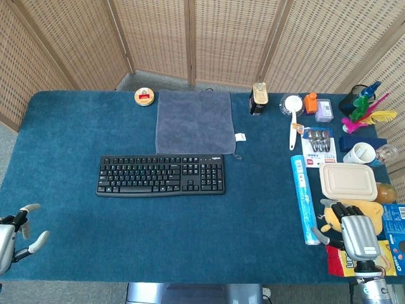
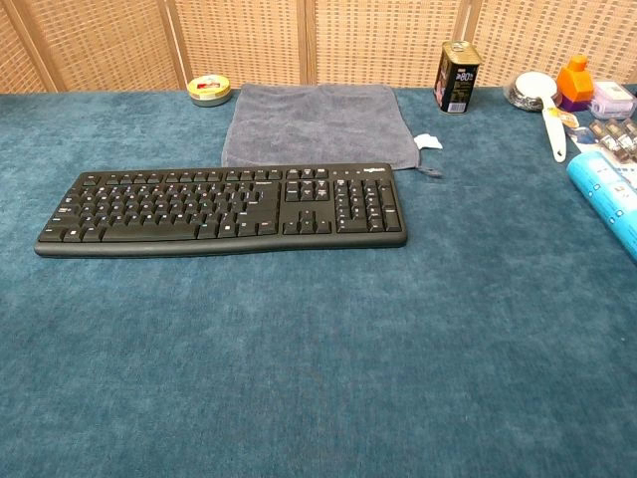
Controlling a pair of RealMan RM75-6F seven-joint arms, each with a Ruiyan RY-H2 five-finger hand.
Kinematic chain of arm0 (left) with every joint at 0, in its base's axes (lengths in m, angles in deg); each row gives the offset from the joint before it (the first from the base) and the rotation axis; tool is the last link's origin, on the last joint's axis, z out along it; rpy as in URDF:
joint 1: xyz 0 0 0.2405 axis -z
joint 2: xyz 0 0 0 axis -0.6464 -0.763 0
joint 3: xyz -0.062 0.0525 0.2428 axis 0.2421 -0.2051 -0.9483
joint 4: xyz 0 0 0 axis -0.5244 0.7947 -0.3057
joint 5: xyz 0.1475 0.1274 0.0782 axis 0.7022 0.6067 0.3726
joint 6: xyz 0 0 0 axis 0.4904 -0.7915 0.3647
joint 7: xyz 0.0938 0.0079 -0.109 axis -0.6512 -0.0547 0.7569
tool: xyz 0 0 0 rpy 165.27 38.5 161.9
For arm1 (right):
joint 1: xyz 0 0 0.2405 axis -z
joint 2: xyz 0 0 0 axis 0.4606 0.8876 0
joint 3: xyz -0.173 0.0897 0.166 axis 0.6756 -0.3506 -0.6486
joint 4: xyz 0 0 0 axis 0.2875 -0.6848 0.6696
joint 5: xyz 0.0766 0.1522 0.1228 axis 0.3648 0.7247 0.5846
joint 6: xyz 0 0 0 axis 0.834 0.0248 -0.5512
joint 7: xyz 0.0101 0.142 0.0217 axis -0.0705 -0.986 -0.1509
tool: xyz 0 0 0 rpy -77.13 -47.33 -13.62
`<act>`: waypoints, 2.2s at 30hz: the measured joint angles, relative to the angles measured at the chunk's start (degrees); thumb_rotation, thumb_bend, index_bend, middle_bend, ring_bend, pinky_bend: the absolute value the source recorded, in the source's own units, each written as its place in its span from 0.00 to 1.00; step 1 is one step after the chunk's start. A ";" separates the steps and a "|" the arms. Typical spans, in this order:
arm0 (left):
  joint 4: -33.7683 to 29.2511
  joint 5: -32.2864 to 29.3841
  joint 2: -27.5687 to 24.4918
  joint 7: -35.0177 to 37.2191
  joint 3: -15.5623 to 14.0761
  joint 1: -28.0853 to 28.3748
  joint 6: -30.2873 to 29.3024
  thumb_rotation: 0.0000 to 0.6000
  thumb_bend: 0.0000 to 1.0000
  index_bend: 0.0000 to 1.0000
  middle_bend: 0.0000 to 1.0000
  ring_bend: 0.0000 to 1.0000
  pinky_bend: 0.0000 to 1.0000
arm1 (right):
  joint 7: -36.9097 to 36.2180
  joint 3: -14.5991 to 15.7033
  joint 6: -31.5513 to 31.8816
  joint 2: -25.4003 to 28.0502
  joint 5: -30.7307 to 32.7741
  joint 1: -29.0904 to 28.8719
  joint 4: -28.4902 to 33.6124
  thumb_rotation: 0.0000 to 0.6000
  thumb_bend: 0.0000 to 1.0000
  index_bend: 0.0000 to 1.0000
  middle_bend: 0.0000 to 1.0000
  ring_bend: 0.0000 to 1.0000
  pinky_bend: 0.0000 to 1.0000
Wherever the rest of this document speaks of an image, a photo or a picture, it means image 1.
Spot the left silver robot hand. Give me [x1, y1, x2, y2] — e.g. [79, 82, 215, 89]
[0, 203, 51, 276]

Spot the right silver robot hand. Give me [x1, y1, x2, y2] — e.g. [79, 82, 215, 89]
[311, 201, 382, 262]

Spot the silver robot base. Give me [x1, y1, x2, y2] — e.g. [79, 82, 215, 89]
[125, 282, 272, 304]

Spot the yellow plush toy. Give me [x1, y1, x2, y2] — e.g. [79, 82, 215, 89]
[318, 198, 385, 236]

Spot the yellow and red snack bag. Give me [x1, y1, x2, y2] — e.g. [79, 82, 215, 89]
[325, 239, 394, 277]

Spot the blue Oreo box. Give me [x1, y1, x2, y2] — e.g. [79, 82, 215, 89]
[382, 203, 405, 276]

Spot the beige lidded lunch box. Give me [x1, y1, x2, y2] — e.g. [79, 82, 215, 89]
[318, 162, 379, 202]

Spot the light blue rolled tube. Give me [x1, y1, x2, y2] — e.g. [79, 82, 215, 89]
[290, 154, 321, 246]

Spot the white paper cup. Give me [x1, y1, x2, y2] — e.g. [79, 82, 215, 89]
[342, 142, 377, 165]

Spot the clear plastic bottle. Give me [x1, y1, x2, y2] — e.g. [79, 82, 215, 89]
[368, 144, 399, 168]

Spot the dark blue box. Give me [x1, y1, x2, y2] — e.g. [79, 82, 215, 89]
[339, 135, 388, 154]

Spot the colourful feather shuttlecock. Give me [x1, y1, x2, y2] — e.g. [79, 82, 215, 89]
[340, 92, 397, 134]

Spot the clear box with purple contents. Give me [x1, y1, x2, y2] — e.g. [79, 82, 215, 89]
[315, 98, 334, 124]

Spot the black mesh pen holder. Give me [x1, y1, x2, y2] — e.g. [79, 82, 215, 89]
[338, 84, 368, 113]

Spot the orange small box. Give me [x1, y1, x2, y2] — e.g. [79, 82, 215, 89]
[304, 92, 318, 114]

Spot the blue spray bottle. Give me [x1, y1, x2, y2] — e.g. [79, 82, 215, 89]
[359, 80, 382, 98]

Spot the blue carpet table cover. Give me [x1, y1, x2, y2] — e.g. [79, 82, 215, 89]
[0, 90, 405, 283]

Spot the black box with gold can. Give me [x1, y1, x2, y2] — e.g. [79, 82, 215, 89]
[249, 82, 269, 117]

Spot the black Logitech keyboard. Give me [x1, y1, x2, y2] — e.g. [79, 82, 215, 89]
[96, 154, 227, 198]

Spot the grey towel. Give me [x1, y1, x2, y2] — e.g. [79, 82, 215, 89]
[154, 89, 242, 159]

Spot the round tin with red label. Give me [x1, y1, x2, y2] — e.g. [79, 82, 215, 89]
[134, 88, 156, 106]

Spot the wicker folding screen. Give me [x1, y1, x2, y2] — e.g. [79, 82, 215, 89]
[0, 0, 405, 203]

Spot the white long-handled brush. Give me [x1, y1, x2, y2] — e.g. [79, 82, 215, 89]
[280, 94, 305, 151]

